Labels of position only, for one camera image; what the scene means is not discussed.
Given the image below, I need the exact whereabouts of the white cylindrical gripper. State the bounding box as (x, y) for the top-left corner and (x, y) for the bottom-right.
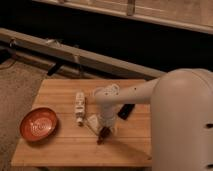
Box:
(99, 105), (116, 128)

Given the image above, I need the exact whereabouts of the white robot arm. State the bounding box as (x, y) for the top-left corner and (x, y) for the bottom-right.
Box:
(94, 68), (213, 171)

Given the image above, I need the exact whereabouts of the white ceramic cup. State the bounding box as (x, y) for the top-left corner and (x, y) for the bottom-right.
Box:
(92, 87), (104, 97)

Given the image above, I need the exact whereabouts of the orange ceramic bowl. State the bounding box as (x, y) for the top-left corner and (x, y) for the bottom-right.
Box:
(19, 107), (58, 142)

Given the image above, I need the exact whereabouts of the black smartphone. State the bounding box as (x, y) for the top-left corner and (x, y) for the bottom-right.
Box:
(118, 104), (135, 120)

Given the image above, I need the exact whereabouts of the white plastic bottle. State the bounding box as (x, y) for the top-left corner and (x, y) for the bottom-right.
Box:
(75, 92), (86, 126)

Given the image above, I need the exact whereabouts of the wooden table board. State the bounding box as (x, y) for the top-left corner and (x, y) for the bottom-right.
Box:
(11, 79), (151, 167)

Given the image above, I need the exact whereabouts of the grey metal rail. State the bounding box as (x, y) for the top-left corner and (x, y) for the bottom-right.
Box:
(0, 28), (164, 79)

